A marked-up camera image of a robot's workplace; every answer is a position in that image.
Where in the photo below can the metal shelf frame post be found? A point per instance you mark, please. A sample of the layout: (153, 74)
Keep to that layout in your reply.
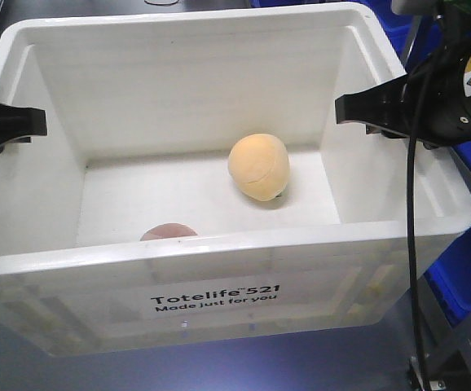
(447, 341)

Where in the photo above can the blue plastic bin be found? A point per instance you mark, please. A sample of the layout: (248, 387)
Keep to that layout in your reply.
(450, 276)

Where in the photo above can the yellow plush mango toy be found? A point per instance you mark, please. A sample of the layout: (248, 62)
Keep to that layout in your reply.
(259, 166)

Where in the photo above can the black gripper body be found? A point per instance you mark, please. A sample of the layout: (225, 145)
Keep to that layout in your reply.
(446, 117)

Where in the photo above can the pink plush peach toy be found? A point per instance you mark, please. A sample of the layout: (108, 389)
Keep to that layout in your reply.
(167, 231)

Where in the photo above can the white plastic tote crate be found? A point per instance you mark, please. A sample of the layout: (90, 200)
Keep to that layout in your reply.
(142, 112)

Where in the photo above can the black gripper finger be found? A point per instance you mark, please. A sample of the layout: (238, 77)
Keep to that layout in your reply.
(383, 109)
(19, 125)

